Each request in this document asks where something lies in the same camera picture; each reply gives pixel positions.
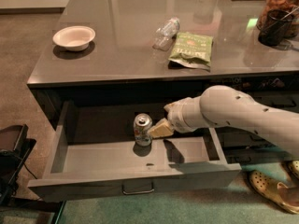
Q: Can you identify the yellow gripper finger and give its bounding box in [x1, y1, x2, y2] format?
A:
[148, 118, 174, 138]

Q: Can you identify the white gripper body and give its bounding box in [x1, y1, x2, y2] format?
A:
[164, 96, 214, 133]

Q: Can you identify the silver green 7up can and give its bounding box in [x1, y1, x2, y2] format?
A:
[134, 113, 152, 147]

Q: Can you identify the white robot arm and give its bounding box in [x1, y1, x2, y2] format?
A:
[148, 85, 299, 158]

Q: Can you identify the right middle closed drawer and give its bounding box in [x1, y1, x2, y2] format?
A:
[217, 128, 281, 149]

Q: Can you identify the closed drawer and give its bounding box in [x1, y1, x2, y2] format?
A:
[224, 147, 293, 165]
[217, 128, 281, 149]
[249, 91, 299, 112]

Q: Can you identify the open grey top drawer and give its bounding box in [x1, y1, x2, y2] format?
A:
[28, 101, 241, 203]

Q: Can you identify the right lower closed drawer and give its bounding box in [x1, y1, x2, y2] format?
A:
[224, 147, 293, 165]

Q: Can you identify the grey counter cabinet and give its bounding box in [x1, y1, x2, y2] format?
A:
[26, 0, 299, 166]

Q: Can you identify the right upper closed drawer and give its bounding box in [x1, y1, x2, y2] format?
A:
[249, 91, 299, 112]

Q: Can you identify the green chip bag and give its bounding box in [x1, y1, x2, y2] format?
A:
[168, 32, 213, 71]

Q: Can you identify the clear plastic water bottle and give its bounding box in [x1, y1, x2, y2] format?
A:
[153, 17, 180, 50]

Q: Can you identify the white paper bowl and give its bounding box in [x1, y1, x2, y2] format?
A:
[52, 26, 95, 51]

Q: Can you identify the yellow perforated clog shoe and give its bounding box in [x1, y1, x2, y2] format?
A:
[249, 170, 299, 214]

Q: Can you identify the black mesh cup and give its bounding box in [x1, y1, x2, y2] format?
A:
[258, 9, 294, 47]

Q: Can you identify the black chair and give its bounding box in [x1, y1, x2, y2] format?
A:
[0, 123, 67, 224]

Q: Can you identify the glass snack jar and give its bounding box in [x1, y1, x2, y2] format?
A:
[257, 0, 299, 38]

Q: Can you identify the metal drawer handle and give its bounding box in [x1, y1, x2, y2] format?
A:
[121, 181, 154, 195]

